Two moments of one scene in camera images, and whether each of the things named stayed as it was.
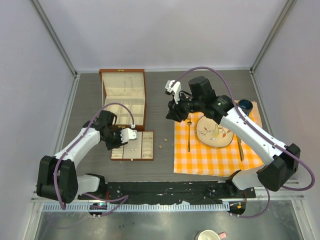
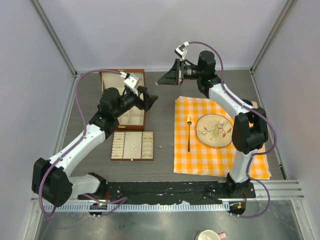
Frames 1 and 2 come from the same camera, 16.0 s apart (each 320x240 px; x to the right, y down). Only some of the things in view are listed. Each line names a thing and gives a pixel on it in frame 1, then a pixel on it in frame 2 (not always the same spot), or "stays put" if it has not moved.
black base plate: (156, 192) stays put
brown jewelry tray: (142, 149) stays put
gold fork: (189, 122) stays put
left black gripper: (119, 143) -> (148, 100)
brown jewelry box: (128, 87) stays put
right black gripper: (175, 112) -> (176, 75)
